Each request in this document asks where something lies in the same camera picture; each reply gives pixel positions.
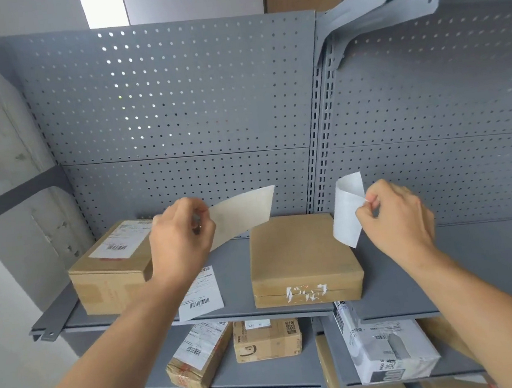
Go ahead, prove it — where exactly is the person's left hand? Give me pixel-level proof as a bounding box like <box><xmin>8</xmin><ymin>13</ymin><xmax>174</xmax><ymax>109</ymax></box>
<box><xmin>145</xmin><ymin>195</ymin><xmax>222</xmax><ymax>285</ymax></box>

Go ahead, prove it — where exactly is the person's right hand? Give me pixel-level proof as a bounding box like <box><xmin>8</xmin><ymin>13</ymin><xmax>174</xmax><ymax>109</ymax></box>
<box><xmin>352</xmin><ymin>174</ymin><xmax>440</xmax><ymax>273</ymax></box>

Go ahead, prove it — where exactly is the white sticker label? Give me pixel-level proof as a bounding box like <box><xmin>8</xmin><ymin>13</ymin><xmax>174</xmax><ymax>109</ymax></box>
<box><xmin>327</xmin><ymin>171</ymin><xmax>372</xmax><ymax>251</ymax></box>

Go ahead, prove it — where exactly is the beige label backing sheet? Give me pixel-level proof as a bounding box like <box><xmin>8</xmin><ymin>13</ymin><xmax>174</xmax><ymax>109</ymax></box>
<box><xmin>202</xmin><ymin>185</ymin><xmax>282</xmax><ymax>252</ymax></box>

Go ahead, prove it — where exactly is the person's right forearm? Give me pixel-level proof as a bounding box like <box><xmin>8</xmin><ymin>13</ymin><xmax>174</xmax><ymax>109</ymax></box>
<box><xmin>398</xmin><ymin>238</ymin><xmax>512</xmax><ymax>388</ymax></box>

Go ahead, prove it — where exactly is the person's left forearm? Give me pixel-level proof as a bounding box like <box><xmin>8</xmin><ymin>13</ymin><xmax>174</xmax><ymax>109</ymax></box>
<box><xmin>0</xmin><ymin>270</ymin><xmax>213</xmax><ymax>388</ymax></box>

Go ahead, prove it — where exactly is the grey metal shelf board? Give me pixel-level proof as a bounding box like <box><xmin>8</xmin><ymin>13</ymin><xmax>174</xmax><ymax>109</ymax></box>
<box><xmin>320</xmin><ymin>300</ymin><xmax>488</xmax><ymax>388</ymax></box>
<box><xmin>22</xmin><ymin>227</ymin><xmax>338</xmax><ymax>344</ymax></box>
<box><xmin>135</xmin><ymin>313</ymin><xmax>326</xmax><ymax>388</ymax></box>
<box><xmin>342</xmin><ymin>216</ymin><xmax>512</xmax><ymax>326</ymax></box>

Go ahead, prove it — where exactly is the narrow grey pegboard panel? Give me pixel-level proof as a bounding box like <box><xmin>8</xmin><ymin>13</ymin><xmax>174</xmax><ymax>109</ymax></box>
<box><xmin>61</xmin><ymin>139</ymin><xmax>321</xmax><ymax>257</ymax></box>

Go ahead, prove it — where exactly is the loose white shipping label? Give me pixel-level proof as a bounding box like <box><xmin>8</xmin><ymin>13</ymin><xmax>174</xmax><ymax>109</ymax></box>
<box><xmin>174</xmin><ymin>265</ymin><xmax>226</xmax><ymax>323</ymax></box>

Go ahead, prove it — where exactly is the flat cardboard box torn label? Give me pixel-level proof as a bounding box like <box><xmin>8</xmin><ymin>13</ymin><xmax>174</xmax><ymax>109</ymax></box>
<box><xmin>245</xmin><ymin>209</ymin><xmax>367</xmax><ymax>312</ymax></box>

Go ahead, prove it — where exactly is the grey slotted shelf upright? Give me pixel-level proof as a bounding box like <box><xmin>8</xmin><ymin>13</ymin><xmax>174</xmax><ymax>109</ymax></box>
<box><xmin>289</xmin><ymin>32</ymin><xmax>359</xmax><ymax>216</ymax></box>

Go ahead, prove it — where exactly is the cardboard box with shipping label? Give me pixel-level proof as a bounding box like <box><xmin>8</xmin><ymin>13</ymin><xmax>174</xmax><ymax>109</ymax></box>
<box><xmin>63</xmin><ymin>217</ymin><xmax>164</xmax><ymax>320</ymax></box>

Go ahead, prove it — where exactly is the small printed cardboard box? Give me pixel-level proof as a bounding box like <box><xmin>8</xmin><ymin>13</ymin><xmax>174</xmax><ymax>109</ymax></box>
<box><xmin>231</xmin><ymin>315</ymin><xmax>305</xmax><ymax>364</ymax></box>

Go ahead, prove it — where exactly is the taped cardboard box with label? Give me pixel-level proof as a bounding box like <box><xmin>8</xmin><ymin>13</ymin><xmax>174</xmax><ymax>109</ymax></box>
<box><xmin>161</xmin><ymin>320</ymin><xmax>240</xmax><ymax>388</ymax></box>

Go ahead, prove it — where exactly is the grey white plastic parcel bag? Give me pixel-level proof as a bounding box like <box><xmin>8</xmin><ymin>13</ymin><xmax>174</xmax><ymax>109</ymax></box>
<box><xmin>333</xmin><ymin>292</ymin><xmax>444</xmax><ymax>388</ymax></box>

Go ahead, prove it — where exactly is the large grey pegboard panel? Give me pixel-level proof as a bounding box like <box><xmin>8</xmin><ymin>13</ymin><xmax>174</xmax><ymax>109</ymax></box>
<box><xmin>0</xmin><ymin>4</ymin><xmax>330</xmax><ymax>180</ymax></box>

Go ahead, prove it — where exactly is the plain brown cardboard box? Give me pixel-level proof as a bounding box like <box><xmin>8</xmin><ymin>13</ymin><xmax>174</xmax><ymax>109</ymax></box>
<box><xmin>315</xmin><ymin>326</ymin><xmax>409</xmax><ymax>388</ymax></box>

